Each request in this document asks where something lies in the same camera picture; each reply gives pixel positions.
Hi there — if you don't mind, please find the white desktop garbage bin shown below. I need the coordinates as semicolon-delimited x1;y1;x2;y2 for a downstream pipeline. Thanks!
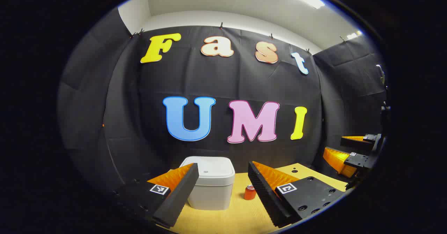
179;156;235;211

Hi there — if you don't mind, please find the wooden desktop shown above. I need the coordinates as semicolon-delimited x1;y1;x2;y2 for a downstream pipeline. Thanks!
168;163;348;234

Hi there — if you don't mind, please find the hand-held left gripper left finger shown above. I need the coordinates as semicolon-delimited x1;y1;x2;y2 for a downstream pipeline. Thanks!
113;163;199;228

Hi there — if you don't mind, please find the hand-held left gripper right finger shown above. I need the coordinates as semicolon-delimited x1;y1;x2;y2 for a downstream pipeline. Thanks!
248;161;348;228

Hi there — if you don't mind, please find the black backdrop cloth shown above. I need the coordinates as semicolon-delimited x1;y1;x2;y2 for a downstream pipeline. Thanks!
58;9;388;192

